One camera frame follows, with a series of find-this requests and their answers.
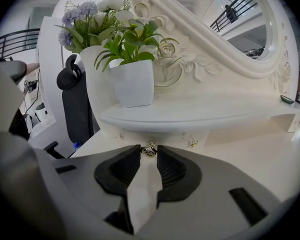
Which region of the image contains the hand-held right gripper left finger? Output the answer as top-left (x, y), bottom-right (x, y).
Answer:
top-left (32, 144), bottom-right (142, 240)

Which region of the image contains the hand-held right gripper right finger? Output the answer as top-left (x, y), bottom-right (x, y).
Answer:
top-left (136, 144), bottom-right (295, 240)

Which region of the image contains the white drawer with metal knob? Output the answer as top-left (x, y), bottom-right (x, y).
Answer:
top-left (126, 140), bottom-right (164, 235)

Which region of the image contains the another person's forearm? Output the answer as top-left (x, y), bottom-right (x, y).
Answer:
top-left (25, 62), bottom-right (41, 74)

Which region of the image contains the white carved dressing table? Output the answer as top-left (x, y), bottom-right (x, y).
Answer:
top-left (69, 0), bottom-right (300, 205)

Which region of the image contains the black office chair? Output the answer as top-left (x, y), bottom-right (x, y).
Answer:
top-left (43, 53), bottom-right (101, 160)

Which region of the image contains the white square plant pot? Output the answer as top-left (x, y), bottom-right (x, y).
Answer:
top-left (108, 59), bottom-right (156, 109)

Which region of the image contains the tall white vase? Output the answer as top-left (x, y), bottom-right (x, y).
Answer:
top-left (79, 45), bottom-right (121, 138)

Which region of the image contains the white waste bin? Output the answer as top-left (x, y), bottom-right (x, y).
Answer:
top-left (34, 102), bottom-right (53, 122)

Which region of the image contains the small green dish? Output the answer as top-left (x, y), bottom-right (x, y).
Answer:
top-left (280, 94), bottom-right (295, 105)

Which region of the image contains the green artificial plant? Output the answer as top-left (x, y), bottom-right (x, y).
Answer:
top-left (94, 18), bottom-right (171, 73)

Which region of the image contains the purple and white flower bouquet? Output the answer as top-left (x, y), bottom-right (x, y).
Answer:
top-left (53, 0), bottom-right (141, 55)

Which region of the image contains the black metal railing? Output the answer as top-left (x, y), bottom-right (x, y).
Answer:
top-left (0, 28), bottom-right (41, 58)

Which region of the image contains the oval mirror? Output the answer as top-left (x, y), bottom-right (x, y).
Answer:
top-left (162, 0), bottom-right (275, 63)

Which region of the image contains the black cable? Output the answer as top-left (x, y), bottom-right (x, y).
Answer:
top-left (24, 68), bottom-right (42, 118)

